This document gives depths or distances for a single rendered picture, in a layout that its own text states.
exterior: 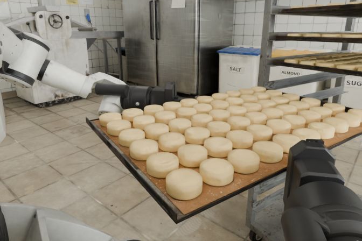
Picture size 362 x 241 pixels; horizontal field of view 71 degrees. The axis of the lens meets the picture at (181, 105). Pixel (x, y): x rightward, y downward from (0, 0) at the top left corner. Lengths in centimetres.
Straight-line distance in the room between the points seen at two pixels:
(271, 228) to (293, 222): 103
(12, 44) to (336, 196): 70
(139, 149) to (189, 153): 9
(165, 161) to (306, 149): 20
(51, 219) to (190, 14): 293
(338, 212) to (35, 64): 70
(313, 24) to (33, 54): 321
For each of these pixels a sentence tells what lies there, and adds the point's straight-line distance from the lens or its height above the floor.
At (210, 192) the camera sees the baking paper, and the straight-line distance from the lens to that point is 37.
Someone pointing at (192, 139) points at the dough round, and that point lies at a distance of 49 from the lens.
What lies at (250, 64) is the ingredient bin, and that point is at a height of 59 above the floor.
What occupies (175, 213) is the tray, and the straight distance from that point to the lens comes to 32.
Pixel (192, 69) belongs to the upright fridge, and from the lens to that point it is 326.
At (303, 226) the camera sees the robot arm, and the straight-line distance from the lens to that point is 27.
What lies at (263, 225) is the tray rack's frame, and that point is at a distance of 131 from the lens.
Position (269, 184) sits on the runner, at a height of 32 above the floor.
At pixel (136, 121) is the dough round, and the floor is 79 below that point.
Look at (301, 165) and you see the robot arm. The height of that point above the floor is 82.
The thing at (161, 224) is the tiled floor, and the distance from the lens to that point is 149.
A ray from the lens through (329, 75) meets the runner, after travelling 142.
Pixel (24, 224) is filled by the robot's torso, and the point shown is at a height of 65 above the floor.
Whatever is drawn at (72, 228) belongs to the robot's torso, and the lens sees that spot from 58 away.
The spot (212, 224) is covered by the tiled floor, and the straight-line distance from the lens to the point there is 150.
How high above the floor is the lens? 99
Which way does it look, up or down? 17 degrees down
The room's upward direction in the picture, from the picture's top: straight up
